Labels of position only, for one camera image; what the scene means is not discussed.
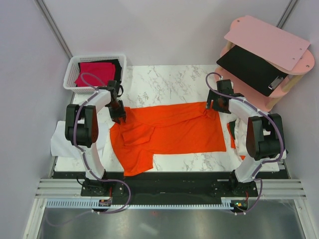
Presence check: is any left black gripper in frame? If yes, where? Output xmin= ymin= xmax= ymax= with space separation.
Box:
xmin=107 ymin=100 xmax=126 ymax=124

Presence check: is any orange t shirt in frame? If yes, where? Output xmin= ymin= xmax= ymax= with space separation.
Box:
xmin=110 ymin=102 xmax=226 ymax=176

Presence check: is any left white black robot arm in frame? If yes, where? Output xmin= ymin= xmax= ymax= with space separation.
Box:
xmin=65 ymin=81 xmax=126 ymax=196

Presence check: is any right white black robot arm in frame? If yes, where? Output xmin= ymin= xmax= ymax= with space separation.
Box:
xmin=206 ymin=79 xmax=286 ymax=196

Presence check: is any white cloth at right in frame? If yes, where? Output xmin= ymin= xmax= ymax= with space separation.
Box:
xmin=230 ymin=114 xmax=285 ymax=163

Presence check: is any white cloth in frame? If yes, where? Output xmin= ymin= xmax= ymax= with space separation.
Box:
xmin=50 ymin=121 xmax=109 ymax=159
xmin=230 ymin=114 xmax=285 ymax=163

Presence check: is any magenta t shirt in basket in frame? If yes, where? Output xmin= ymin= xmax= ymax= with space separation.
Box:
xmin=75 ymin=62 xmax=116 ymax=87

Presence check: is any black clipboard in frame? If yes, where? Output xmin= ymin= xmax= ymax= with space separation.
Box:
xmin=216 ymin=45 xmax=288 ymax=97

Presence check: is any white plastic laundry basket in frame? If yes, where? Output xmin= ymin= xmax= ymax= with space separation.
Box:
xmin=63 ymin=54 xmax=127 ymax=94

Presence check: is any white cloth at left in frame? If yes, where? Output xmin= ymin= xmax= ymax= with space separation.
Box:
xmin=50 ymin=121 xmax=109 ymax=159

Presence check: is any loose pink board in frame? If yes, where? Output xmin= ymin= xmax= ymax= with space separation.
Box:
xmin=224 ymin=15 xmax=310 ymax=71

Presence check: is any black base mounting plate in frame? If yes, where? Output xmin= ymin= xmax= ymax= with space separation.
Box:
xmin=51 ymin=170 xmax=260 ymax=209

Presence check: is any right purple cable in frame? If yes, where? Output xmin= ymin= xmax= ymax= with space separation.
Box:
xmin=205 ymin=72 xmax=285 ymax=216

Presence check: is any aluminium rail frame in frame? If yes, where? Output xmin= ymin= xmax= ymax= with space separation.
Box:
xmin=23 ymin=172 xmax=314 ymax=239

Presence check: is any white slotted cable duct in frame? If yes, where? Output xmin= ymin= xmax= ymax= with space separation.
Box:
xmin=45 ymin=198 xmax=234 ymax=210

